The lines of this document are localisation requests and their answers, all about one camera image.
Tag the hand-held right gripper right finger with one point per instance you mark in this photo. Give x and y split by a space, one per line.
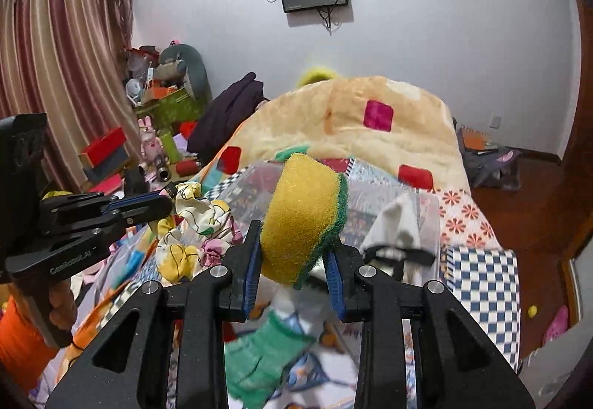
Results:
334 286

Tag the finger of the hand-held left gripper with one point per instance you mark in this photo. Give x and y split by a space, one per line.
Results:
92 230
139 205

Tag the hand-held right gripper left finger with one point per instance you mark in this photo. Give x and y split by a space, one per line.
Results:
250 272

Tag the yellow and green sponge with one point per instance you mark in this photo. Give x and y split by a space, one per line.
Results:
301 214

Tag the clear plastic bag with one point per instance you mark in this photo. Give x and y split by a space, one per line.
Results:
259 191

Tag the person's left forearm orange sleeve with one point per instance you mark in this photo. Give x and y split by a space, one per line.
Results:
21 344

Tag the person's left hand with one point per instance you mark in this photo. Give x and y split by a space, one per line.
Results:
64 304

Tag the silver metal cylinder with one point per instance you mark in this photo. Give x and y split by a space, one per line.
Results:
163 168

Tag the red cylinder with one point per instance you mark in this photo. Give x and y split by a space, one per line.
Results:
187 168

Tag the yellow floral cloth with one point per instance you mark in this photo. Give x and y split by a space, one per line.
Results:
199 223

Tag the pink bunny toy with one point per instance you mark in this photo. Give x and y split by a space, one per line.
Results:
149 140

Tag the green cup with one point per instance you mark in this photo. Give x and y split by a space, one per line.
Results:
169 145

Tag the red flat box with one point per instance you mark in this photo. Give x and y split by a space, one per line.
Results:
104 147

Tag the green cleaning cloth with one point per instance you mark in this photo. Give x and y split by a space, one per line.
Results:
259 358

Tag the white and black cloth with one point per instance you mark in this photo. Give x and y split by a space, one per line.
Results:
400 223

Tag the green cardboard box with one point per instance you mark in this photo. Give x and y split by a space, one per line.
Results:
173 110

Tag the small white fan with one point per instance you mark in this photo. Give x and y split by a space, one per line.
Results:
134 93

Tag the dark purple jacket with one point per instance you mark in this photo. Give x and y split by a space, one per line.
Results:
231 112

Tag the grey plush toy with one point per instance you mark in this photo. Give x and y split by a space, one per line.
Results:
190 66

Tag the beige blanket with coloured squares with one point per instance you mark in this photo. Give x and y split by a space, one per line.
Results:
352 135

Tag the striped pink curtain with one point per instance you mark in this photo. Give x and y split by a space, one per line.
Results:
60 66

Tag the grey and purple bag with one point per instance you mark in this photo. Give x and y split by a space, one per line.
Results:
491 163

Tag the small yellow toy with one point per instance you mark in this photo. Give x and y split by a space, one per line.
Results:
532 310

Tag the orange notebook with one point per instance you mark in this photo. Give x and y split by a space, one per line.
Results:
475 139

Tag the yellow fluffy plush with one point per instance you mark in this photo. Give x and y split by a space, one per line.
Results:
317 76

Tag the pink slippers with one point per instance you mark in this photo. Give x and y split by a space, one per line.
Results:
556 323

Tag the wall socket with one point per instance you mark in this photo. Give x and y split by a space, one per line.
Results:
496 121

